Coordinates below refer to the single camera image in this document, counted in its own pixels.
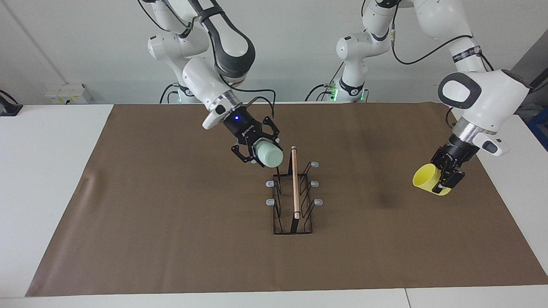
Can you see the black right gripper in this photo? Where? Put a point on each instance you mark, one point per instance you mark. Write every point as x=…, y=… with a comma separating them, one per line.
x=246, y=128

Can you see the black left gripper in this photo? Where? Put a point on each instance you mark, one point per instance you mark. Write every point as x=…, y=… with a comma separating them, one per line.
x=459, y=153

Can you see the pale green plastic cup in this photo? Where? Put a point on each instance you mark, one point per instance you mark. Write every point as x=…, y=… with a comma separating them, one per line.
x=269, y=155

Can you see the yellow plastic cup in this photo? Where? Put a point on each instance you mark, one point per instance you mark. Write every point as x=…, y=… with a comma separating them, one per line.
x=426, y=177

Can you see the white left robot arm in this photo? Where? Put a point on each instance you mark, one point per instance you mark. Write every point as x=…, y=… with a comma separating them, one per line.
x=492, y=94

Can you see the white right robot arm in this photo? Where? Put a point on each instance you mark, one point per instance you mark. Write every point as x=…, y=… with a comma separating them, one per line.
x=205, y=81

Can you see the blue crate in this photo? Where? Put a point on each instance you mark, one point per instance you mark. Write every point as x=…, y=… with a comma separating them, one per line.
x=540, y=128

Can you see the brown paper table mat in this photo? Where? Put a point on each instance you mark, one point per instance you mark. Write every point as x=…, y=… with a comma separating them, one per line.
x=171, y=239

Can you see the black table clamp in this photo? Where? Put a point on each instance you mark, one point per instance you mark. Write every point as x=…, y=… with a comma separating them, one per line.
x=10, y=109

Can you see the black camera stand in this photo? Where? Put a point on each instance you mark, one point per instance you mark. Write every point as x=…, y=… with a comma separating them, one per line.
x=540, y=84

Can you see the white wall socket box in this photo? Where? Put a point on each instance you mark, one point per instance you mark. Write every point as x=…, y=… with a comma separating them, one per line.
x=68, y=94

